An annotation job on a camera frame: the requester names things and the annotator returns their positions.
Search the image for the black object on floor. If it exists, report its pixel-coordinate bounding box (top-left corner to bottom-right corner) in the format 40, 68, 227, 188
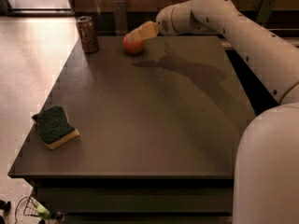
0, 200, 11, 224

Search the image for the red apple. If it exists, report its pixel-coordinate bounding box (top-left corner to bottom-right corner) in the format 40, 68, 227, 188
122, 34, 144, 55

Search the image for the brown soda can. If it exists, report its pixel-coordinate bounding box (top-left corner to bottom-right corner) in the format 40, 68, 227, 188
77, 16, 99, 53

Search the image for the right metal bracket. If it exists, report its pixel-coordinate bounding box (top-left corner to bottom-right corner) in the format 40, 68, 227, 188
255, 0, 277, 24

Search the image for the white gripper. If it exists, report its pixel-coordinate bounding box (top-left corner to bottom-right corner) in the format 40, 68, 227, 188
127, 1, 200, 41

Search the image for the green and yellow sponge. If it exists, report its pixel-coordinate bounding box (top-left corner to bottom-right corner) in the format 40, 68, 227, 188
32, 105, 79, 150

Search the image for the wire basket with green item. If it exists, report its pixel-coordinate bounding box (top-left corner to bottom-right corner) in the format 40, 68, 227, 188
14, 196, 50, 223

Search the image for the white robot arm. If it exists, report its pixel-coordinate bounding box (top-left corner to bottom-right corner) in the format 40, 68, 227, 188
129, 0, 299, 224

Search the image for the left metal bracket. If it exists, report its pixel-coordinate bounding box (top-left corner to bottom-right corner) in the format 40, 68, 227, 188
112, 0, 127, 35

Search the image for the metal bracket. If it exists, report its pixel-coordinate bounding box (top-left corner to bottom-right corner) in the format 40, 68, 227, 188
112, 0, 127, 35
255, 0, 277, 24

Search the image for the dark grey table cabinet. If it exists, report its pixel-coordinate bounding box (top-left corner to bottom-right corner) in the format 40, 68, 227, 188
9, 36, 254, 224

